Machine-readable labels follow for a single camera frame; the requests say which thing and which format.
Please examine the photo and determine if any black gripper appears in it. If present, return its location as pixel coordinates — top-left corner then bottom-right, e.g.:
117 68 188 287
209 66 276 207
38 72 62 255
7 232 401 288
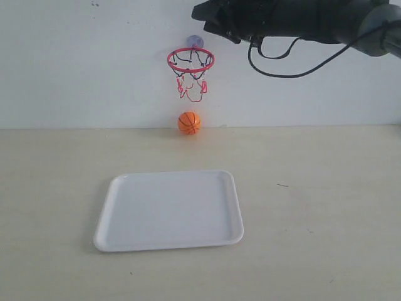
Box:
191 0 273 44

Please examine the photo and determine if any small orange toy basketball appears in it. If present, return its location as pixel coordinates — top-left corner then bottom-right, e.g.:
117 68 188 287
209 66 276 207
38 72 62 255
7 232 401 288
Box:
177 111 202 135

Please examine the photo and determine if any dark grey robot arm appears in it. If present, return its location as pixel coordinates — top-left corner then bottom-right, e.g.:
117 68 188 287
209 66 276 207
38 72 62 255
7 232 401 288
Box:
191 0 400 57

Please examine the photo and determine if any red mini basketball hoop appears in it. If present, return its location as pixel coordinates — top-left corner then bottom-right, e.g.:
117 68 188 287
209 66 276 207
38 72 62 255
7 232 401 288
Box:
167 46 216 103

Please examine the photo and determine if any white rectangular plastic tray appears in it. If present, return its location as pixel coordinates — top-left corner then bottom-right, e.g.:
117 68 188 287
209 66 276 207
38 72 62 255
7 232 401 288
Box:
93 170 244 253

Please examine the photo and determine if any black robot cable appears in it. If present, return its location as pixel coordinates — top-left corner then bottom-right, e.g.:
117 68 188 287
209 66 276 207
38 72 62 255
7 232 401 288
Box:
246 18 398 79

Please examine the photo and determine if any clear suction cup mount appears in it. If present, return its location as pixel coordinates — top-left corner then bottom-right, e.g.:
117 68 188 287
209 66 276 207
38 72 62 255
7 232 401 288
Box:
185 35 204 48

